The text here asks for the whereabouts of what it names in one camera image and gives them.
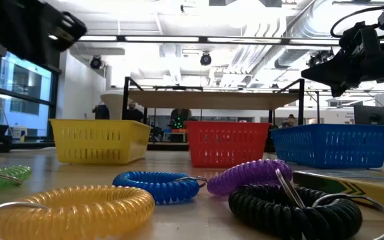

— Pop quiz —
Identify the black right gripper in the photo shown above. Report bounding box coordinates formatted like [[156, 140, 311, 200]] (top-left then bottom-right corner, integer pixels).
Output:
[[301, 20, 384, 98]]

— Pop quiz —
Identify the yellow green crayon box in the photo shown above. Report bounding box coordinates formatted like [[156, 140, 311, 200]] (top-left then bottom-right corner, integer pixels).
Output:
[[293, 169, 384, 215]]

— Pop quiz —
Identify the purple coil wrist keychain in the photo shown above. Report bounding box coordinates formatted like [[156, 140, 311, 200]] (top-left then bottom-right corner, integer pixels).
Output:
[[207, 158, 306, 210]]

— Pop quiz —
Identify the black coil wrist keychain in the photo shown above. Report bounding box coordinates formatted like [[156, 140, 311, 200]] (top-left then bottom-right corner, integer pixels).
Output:
[[227, 184, 384, 240]]

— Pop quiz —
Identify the orange coil wrist keychain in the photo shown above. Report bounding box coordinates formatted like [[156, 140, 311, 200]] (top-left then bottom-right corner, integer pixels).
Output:
[[0, 185, 156, 240]]

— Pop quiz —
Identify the blue coil wrist keychain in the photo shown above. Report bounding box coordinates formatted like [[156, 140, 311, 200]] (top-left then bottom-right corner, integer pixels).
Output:
[[112, 171, 208, 205]]

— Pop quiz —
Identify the black office chair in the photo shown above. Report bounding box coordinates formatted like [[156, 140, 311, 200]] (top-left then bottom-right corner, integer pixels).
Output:
[[93, 103, 111, 120]]

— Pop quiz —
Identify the black ceiling spotlight cluster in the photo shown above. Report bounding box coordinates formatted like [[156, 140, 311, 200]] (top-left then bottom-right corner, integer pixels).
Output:
[[307, 49, 335, 69]]

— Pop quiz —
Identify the black computer monitor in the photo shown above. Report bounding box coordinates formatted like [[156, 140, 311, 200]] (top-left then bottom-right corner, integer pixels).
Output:
[[353, 105, 384, 126]]

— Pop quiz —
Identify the blue plastic basket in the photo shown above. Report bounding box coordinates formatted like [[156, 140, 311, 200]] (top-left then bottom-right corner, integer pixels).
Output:
[[271, 123, 384, 169]]

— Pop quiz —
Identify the white container blue label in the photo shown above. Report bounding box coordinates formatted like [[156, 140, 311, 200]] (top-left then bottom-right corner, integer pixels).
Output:
[[11, 125, 28, 139]]

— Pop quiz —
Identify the white mushroom table lamp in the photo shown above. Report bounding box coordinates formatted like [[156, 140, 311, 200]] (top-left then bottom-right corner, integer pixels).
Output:
[[99, 89, 138, 121]]

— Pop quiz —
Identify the red plastic basket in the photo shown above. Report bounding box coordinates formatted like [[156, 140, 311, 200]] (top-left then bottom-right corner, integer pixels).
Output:
[[184, 121, 272, 169]]

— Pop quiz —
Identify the overhead light bar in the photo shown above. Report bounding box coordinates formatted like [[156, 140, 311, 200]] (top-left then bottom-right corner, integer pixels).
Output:
[[77, 33, 341, 47]]

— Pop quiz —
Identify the yellow plastic basket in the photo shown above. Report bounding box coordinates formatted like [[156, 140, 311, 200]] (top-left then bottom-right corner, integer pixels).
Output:
[[49, 119, 153, 165]]

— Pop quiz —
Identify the silver ventilation duct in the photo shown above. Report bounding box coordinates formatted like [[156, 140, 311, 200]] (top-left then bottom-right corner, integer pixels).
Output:
[[273, 0, 338, 69]]

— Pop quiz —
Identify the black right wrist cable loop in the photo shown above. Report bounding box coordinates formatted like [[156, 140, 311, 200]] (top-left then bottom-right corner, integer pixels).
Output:
[[330, 5, 384, 38]]

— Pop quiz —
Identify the wooden shelf riser black frame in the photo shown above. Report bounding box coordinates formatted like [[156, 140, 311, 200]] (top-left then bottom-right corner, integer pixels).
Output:
[[121, 76, 306, 127]]

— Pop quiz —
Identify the black aluminium rig frame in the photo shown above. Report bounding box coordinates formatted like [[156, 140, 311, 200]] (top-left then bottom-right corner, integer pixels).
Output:
[[0, 140, 190, 151]]

